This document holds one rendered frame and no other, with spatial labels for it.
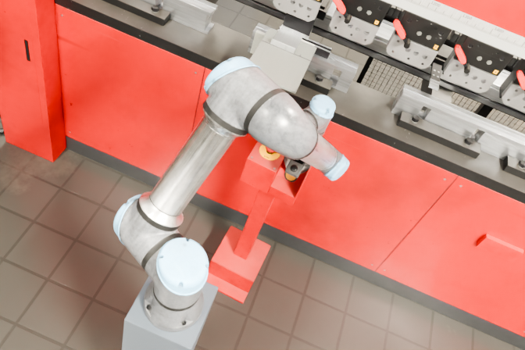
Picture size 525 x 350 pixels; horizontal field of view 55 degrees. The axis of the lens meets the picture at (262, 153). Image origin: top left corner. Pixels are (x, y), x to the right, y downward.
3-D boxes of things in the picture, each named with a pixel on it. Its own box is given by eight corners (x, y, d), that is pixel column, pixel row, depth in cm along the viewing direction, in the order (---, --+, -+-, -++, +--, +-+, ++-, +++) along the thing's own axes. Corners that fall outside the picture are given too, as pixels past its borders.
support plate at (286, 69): (242, 71, 159) (243, 69, 159) (269, 30, 177) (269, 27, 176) (294, 94, 159) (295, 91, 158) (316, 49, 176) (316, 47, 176)
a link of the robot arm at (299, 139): (319, 121, 95) (358, 158, 141) (279, 85, 99) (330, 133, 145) (277, 166, 96) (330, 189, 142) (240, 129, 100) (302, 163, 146)
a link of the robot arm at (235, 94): (134, 278, 116) (272, 89, 98) (98, 231, 121) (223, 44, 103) (169, 266, 126) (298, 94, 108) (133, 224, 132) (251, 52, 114)
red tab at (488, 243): (476, 246, 195) (486, 237, 190) (476, 242, 196) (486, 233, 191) (512, 262, 194) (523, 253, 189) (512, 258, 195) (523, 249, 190)
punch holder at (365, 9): (326, 30, 166) (344, -14, 154) (333, 17, 172) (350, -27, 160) (369, 48, 166) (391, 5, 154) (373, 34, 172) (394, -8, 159)
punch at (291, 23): (280, 30, 177) (287, 7, 169) (282, 27, 178) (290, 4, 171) (307, 41, 176) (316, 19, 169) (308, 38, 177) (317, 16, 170)
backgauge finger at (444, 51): (415, 84, 178) (422, 74, 174) (423, 45, 195) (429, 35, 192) (447, 98, 177) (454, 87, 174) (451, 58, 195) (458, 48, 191)
